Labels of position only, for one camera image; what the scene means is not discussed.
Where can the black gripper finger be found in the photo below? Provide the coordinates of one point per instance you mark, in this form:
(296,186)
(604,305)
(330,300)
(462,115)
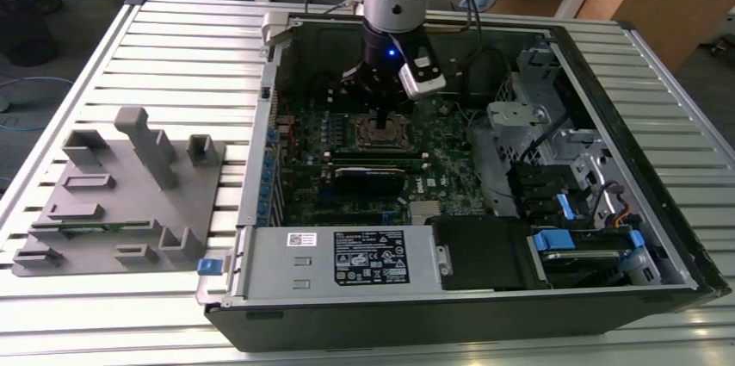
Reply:
(378,114)
(386,114)

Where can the silver CPU chip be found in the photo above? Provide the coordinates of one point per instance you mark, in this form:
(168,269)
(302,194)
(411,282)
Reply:
(396,133)

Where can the CPU socket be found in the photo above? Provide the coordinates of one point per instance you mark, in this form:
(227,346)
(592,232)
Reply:
(384,149)

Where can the black graphics card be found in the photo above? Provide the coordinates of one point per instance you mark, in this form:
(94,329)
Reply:
(370,183)

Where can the green motherboard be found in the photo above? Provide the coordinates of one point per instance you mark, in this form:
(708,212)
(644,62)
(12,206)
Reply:
(454,176)

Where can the silver metal drive cage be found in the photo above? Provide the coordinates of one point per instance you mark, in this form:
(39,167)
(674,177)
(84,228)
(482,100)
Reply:
(510,114)

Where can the silver chipset heatsink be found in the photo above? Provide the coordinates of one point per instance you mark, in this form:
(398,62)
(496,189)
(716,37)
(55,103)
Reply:
(426,209)

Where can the black plastic disk bay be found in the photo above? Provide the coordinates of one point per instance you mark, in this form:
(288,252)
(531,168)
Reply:
(539,187)

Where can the blue plastic carrier tab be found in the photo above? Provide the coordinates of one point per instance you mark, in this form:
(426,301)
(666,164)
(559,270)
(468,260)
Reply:
(563,206)

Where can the silver power supply unit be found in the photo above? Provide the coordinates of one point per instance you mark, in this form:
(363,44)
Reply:
(272,267)

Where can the hard disk in blue carrier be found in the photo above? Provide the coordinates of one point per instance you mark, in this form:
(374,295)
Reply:
(551,240)

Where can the blue case latch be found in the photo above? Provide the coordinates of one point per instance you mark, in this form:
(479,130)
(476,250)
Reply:
(208,266)

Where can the grey parts rack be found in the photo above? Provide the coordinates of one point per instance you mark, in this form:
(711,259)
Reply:
(143,211)

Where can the black PC case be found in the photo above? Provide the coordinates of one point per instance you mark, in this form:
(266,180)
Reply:
(402,323)

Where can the green RAM stick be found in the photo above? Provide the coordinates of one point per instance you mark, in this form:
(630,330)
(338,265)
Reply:
(115,225)

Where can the wooden cabinet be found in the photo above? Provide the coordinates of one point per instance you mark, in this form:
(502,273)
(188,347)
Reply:
(678,4)

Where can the black office chair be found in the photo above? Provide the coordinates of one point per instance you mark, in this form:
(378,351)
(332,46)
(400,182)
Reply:
(28,39)

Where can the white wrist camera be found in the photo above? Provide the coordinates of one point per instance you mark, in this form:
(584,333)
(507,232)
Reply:
(422,82)

